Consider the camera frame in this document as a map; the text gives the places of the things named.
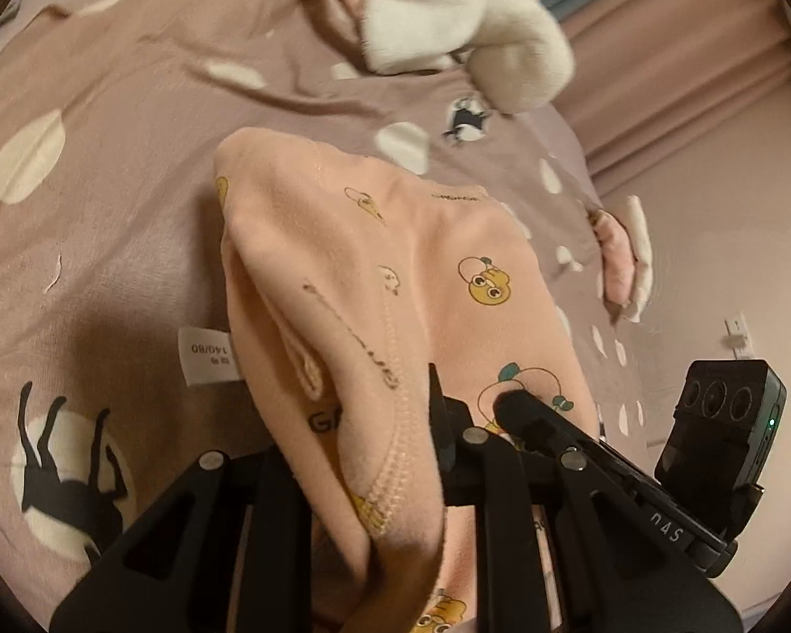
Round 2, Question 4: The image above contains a small pink and white cloth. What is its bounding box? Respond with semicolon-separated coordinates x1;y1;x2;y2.
590;196;653;323

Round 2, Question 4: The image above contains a pink curtain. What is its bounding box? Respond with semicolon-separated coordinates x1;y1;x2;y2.
554;0;791;179

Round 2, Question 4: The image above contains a white fleece garment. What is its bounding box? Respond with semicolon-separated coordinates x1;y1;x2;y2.
330;0;576;114

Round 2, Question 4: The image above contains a mauve dotted cat print blanket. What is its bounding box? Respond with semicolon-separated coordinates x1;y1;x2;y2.
0;0;653;633

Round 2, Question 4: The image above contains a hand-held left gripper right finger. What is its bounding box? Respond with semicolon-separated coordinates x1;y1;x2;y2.
427;362;744;633

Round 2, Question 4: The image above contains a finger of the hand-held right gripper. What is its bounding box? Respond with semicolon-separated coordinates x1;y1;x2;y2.
494;390;640;495

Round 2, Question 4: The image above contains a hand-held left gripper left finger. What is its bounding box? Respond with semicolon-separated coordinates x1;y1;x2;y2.
48;447;315;633

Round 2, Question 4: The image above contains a peach printed small garment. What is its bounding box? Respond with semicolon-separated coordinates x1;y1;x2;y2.
179;128;607;633

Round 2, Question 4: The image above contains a white wall socket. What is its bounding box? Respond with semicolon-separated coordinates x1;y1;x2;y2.
725;313;753;350

